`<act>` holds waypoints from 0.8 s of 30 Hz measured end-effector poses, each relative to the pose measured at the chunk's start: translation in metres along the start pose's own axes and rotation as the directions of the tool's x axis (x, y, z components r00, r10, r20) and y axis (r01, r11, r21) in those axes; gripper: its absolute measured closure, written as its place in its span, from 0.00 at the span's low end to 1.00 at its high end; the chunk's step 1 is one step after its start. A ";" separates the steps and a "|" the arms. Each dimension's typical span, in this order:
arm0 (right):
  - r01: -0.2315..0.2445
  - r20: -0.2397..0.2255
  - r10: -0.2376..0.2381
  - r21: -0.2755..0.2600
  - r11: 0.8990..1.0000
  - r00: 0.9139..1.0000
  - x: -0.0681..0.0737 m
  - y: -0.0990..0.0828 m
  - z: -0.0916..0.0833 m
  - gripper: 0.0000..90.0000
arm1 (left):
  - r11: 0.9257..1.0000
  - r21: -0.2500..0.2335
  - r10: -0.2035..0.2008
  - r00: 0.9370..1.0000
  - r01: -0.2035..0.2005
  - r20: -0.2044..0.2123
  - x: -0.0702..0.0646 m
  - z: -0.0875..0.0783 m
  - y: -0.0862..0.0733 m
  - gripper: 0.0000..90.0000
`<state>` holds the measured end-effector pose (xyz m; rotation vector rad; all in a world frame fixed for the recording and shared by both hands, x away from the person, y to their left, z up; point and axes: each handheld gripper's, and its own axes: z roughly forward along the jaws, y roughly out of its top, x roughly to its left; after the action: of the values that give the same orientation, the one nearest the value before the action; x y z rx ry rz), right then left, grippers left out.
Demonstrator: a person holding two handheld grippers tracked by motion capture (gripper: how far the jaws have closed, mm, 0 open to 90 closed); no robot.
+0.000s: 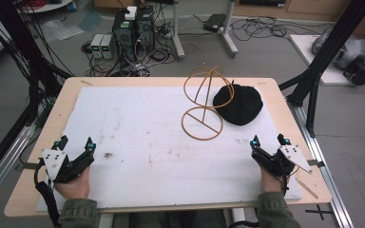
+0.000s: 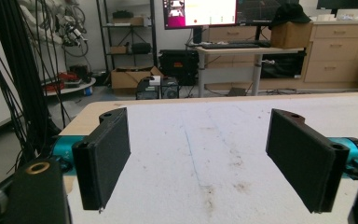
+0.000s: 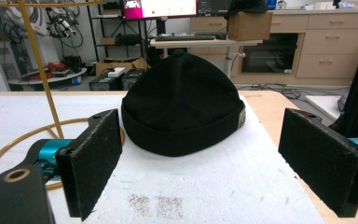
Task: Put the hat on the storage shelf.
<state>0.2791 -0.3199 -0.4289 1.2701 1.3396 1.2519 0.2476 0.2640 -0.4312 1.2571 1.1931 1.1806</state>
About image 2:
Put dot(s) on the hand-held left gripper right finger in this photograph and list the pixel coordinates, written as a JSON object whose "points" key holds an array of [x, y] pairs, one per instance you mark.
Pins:
{"points": [[304, 158]]}

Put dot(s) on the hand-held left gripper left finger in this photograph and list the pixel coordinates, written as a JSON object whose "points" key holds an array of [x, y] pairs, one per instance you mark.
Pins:
{"points": [[101, 161]]}

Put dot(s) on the round white table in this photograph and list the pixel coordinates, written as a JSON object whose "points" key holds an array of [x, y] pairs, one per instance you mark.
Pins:
{"points": [[70, 85]]}

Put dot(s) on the open cardboard box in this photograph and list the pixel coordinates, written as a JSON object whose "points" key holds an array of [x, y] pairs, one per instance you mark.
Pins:
{"points": [[132, 77]]}

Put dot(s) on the small black computer case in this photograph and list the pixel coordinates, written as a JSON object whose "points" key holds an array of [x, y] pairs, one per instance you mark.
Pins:
{"points": [[157, 88]]}

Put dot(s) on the white foam mat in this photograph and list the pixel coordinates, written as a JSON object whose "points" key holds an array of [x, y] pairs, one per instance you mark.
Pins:
{"points": [[199, 161]]}

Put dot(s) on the wooden drawer cabinet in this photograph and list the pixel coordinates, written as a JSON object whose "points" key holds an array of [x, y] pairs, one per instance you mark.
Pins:
{"points": [[337, 53]]}

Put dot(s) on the light wooden desk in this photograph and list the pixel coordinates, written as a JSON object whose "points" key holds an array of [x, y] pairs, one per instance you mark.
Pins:
{"points": [[248, 51]]}

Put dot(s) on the black equipment case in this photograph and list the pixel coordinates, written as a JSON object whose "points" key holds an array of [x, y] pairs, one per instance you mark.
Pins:
{"points": [[179, 66]]}

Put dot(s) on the cardboard box with black cap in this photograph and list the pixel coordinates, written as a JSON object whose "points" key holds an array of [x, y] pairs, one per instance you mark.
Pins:
{"points": [[290, 34]]}

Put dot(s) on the black metal shelf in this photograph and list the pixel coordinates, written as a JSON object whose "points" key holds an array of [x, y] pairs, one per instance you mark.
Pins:
{"points": [[130, 31]]}

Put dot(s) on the black keyboard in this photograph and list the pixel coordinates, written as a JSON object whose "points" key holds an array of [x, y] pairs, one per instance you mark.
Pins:
{"points": [[230, 45]]}

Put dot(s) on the black cap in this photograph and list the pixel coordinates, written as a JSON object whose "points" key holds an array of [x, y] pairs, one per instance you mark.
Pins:
{"points": [[289, 13]]}

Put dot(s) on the computer monitor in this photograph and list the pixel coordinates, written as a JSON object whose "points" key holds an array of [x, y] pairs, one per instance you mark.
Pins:
{"points": [[199, 13]]}

